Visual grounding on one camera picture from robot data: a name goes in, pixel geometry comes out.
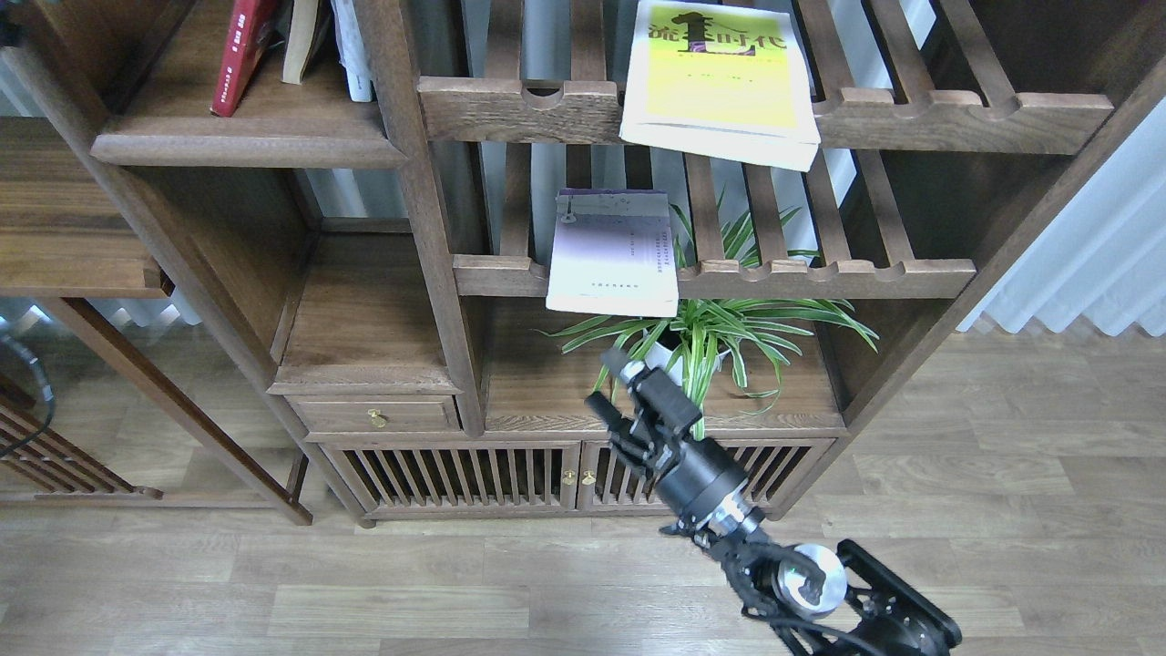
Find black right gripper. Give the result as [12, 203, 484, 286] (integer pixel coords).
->
[586, 347, 753, 535]

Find yellow cover book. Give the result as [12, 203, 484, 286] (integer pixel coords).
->
[618, 1, 821, 172]

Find red cover book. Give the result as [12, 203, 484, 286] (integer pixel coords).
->
[210, 1, 282, 118]

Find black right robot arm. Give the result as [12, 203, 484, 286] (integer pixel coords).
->
[586, 347, 962, 655]

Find wooden side shelf unit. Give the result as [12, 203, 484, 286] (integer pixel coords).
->
[1, 117, 312, 525]

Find white plant pot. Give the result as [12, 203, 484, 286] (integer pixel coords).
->
[642, 329, 730, 387]

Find right slatted cabinet door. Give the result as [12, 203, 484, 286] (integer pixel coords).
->
[578, 437, 834, 516]

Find slatted cabinet door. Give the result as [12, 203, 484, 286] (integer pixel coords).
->
[323, 440, 580, 520]
[578, 437, 834, 516]

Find green spider plant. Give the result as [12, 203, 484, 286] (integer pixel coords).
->
[557, 208, 877, 405]

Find left slatted cabinet door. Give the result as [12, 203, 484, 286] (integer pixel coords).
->
[323, 440, 580, 520]

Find pale purple white book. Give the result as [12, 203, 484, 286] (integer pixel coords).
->
[546, 190, 679, 317]

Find dark wooden bookshelf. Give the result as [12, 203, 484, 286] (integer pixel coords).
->
[3, 1, 1163, 524]

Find small wooden drawer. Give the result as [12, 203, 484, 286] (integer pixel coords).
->
[287, 395, 461, 433]

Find upright white book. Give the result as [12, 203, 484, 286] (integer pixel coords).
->
[332, 1, 374, 103]

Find upright tan book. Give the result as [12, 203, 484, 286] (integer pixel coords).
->
[281, 1, 332, 86]

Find white curtain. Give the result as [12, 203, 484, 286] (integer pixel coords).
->
[957, 101, 1165, 337]

